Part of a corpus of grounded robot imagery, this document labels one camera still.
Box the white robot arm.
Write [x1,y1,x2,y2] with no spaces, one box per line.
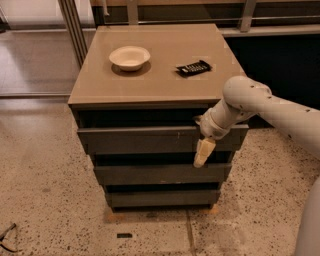
[194,76,320,256]

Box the black cable on floor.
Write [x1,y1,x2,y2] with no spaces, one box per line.
[0,222,21,253]

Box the grey middle drawer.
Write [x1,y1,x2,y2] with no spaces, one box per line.
[94,163,231,185]

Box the metal railing frame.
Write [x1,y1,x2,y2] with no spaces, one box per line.
[57,0,320,65]

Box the black floor tape piece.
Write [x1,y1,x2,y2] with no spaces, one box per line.
[117,233,133,238]

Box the grey drawer cabinet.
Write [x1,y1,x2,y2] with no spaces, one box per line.
[67,23,260,213]

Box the grey drawer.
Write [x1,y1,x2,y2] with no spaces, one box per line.
[106,190,220,208]
[76,124,250,155]
[94,163,231,185]

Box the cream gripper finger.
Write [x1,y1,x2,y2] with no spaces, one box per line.
[193,138,216,168]

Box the black calculator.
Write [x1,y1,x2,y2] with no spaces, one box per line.
[177,60,212,77]

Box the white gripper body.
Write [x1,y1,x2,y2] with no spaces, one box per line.
[194,110,230,140]

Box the grey top drawer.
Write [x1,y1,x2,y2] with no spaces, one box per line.
[76,124,250,155]

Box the white ceramic bowl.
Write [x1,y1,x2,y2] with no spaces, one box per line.
[109,46,151,72]

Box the grey bottom drawer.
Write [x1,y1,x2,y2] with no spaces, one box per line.
[106,190,220,208]

